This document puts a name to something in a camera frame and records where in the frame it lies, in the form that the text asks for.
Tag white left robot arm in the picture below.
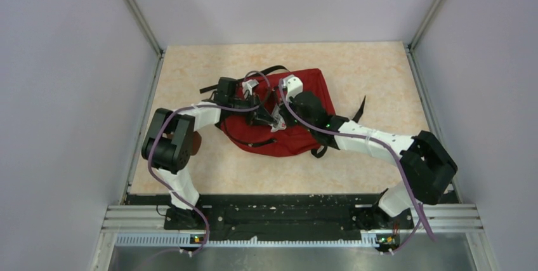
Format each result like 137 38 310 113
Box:
141 77 265 229

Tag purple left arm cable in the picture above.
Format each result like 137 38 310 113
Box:
147 70 272 256

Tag aluminium frame rail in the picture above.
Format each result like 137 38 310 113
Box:
90 204 497 271

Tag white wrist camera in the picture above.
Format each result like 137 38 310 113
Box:
282 74 303 100
242 79 259 98

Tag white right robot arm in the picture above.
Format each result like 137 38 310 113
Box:
280 91 458 228

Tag clear plastic protractor packet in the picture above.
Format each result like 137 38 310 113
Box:
271 105 287 133

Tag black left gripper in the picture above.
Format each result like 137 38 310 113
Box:
228 91 277 126

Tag brown leather case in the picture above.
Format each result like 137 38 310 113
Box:
191 131 202 155

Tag red student backpack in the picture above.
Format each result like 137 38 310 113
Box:
199 65 336 158

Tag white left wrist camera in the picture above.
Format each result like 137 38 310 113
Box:
242 79 259 98

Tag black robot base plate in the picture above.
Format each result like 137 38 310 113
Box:
125 194 418 244

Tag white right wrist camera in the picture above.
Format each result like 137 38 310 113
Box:
282 74 303 100

